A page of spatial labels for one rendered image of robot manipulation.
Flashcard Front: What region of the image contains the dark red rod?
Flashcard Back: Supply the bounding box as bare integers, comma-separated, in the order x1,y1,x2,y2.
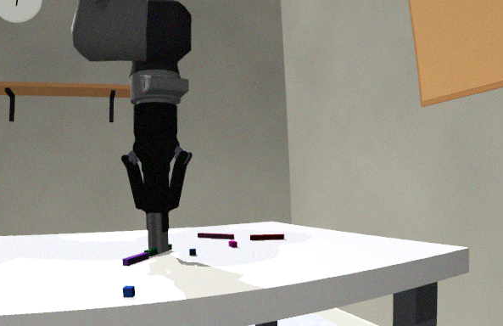
250,234,284,240

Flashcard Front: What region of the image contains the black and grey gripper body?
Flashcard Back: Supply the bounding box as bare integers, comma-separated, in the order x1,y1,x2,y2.
132,102,180,167

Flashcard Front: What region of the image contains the pink rod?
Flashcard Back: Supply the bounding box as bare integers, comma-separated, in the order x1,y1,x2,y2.
198,233,234,239

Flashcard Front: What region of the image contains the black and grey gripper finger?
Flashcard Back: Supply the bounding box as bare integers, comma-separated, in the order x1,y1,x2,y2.
154,145,193,253
121,146,157,249

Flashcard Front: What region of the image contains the purple rod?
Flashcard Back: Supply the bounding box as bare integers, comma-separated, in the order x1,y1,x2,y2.
122,252,149,266

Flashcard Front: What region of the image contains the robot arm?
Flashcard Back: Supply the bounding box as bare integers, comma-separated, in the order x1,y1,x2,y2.
71,0,192,105

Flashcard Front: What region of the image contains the green rod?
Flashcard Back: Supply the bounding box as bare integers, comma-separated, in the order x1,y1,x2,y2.
144,244,172,257

